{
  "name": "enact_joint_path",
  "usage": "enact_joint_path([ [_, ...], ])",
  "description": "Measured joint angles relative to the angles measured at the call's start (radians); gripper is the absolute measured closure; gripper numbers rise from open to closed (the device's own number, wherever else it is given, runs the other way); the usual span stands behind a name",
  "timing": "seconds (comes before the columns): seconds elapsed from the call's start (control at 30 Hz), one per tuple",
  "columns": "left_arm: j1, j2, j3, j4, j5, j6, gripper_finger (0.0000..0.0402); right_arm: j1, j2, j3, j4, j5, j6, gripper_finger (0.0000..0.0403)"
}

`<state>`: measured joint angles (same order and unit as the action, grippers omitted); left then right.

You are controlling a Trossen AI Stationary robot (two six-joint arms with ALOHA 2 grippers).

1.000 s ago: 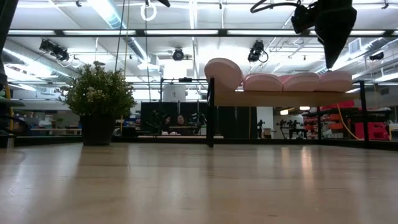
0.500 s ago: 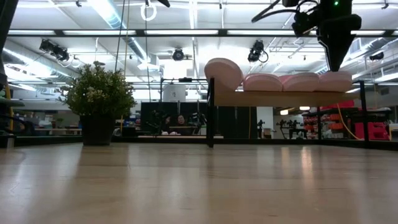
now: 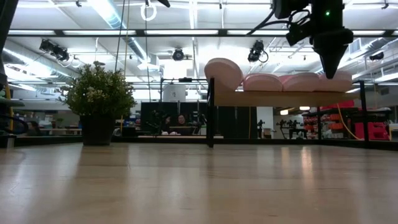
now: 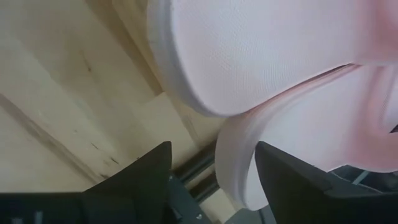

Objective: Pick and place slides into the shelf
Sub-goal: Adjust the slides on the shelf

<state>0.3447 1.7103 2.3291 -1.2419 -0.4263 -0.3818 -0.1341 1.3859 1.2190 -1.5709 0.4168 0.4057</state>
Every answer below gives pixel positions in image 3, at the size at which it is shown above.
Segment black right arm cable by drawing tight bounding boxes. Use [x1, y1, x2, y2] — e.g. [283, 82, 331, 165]
[247, 8, 308, 37]

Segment thin black hanging cord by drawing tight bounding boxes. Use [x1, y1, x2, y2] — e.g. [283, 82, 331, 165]
[114, 0, 126, 73]

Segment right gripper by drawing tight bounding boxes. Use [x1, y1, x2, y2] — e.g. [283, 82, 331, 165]
[310, 0, 354, 80]

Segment yellow background cable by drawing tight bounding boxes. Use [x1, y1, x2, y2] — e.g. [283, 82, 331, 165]
[336, 107, 363, 141]

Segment white box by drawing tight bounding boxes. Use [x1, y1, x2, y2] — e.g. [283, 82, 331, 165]
[162, 83, 187, 103]

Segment white hanging ring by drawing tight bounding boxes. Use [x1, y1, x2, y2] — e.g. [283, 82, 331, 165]
[140, 2, 159, 22]

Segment black ceiling spotlight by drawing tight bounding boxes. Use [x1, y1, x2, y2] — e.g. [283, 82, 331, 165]
[247, 39, 270, 63]
[39, 39, 71, 62]
[172, 47, 186, 62]

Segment black ceiling light rail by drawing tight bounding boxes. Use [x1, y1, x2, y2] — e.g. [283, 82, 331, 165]
[7, 29, 398, 38]

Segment wooden shelf with black frame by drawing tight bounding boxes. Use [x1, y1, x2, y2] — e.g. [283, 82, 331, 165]
[206, 77, 371, 149]

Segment white ceiling air vent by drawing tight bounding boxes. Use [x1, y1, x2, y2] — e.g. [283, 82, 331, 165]
[353, 37, 374, 55]

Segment black desk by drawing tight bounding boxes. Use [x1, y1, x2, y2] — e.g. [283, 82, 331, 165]
[0, 98, 25, 108]

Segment long black cable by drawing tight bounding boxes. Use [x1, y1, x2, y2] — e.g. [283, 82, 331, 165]
[144, 0, 152, 98]

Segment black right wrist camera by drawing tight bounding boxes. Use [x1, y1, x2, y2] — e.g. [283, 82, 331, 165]
[285, 21, 313, 47]

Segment person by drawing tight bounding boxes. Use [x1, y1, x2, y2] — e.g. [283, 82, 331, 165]
[27, 120, 42, 137]
[175, 113, 189, 128]
[160, 114, 172, 135]

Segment green potted plant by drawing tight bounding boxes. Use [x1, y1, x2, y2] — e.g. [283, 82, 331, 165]
[58, 60, 137, 146]

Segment red storage bins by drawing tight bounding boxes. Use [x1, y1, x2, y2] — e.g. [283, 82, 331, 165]
[303, 99, 392, 141]

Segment pink rubber slide sandal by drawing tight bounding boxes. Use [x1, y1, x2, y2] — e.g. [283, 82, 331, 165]
[242, 73, 284, 93]
[204, 57, 244, 91]
[278, 72, 321, 93]
[317, 70, 354, 93]

